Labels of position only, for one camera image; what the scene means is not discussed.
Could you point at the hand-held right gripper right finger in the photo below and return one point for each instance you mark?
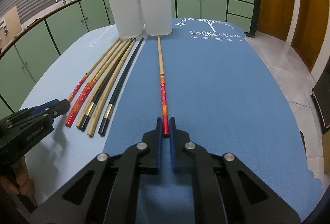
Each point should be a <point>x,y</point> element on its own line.
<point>172,146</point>

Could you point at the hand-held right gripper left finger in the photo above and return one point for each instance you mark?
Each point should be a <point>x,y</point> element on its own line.
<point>159,146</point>

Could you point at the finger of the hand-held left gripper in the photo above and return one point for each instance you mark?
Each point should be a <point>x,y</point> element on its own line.
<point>61,108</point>
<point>38,110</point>

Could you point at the plain bamboo chopstick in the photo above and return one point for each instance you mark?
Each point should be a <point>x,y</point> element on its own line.
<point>82,117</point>
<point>94,121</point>

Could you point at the black chopstick with metal band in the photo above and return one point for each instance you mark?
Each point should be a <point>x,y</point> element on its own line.
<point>121,79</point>
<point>85,124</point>

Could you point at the white plastic utensil holder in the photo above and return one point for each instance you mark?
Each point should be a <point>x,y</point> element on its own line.
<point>157,7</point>
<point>125,12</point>

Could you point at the person's left hand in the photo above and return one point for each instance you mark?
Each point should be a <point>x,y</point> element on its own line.
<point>24,180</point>

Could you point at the light blue table mat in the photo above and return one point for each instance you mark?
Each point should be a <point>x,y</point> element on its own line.
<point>64,162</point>

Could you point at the dark blue printed table mat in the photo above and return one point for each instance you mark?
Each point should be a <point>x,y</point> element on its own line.
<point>219,97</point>

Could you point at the beige board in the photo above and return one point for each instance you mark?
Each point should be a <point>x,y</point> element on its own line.
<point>10,21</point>

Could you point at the green base cabinet run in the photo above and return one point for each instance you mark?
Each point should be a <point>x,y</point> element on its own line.
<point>72,15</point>

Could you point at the black glass-door cabinet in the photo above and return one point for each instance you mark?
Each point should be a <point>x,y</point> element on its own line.
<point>322,100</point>

